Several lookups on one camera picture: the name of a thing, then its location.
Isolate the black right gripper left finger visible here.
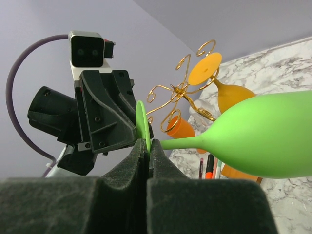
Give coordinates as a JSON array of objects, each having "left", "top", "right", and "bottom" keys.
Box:
[{"left": 0, "top": 139, "right": 146, "bottom": 234}]

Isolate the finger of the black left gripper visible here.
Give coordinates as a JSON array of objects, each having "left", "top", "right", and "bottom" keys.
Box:
[
  {"left": 81, "top": 70, "right": 137, "bottom": 154},
  {"left": 118, "top": 94, "right": 137, "bottom": 124}
]

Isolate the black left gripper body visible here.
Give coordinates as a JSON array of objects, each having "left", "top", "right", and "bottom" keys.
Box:
[{"left": 74, "top": 70, "right": 135, "bottom": 156}]

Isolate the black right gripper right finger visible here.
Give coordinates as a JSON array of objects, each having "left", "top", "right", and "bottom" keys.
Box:
[{"left": 146, "top": 139, "right": 277, "bottom": 234}]

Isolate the yellow plastic wine glass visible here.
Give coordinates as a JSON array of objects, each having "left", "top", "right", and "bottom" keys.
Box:
[{"left": 188, "top": 52, "right": 258, "bottom": 115}]

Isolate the green plastic wine glass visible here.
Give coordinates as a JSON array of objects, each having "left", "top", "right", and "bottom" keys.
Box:
[{"left": 135, "top": 90, "right": 312, "bottom": 180}]

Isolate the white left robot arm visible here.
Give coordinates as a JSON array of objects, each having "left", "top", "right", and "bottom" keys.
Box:
[{"left": 28, "top": 70, "right": 153, "bottom": 177}]

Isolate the orange plastic wine glass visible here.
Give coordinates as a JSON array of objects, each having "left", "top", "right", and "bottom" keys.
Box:
[{"left": 166, "top": 116, "right": 195, "bottom": 139}]

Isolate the wooden rack base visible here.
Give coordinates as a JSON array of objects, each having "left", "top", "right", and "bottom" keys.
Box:
[{"left": 221, "top": 164, "right": 263, "bottom": 184}]

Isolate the pink pen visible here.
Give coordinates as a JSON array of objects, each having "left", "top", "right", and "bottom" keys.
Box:
[{"left": 198, "top": 158, "right": 204, "bottom": 179}]

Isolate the orange highlighter marker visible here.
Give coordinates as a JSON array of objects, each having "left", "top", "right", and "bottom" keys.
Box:
[{"left": 205, "top": 154, "right": 215, "bottom": 179}]

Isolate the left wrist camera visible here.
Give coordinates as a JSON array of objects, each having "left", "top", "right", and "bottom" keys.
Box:
[{"left": 68, "top": 31, "right": 116, "bottom": 82}]

